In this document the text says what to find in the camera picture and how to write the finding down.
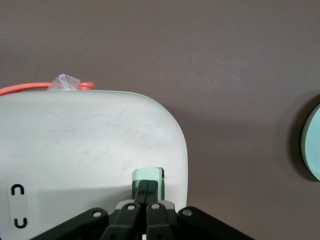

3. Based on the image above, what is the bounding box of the orange power cable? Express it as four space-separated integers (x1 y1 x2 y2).
0 81 95 97

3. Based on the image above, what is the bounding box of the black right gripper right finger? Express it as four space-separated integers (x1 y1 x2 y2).
145 180 255 240

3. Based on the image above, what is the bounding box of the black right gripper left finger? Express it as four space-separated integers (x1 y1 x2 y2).
32 180 150 240

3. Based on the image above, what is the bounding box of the teal round plate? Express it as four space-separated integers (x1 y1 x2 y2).
300 103 320 182

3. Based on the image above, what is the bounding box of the white rice cooker green trim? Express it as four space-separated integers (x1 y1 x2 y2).
0 89 189 240

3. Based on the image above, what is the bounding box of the clear plastic wrap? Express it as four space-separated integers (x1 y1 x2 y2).
47 73 81 92

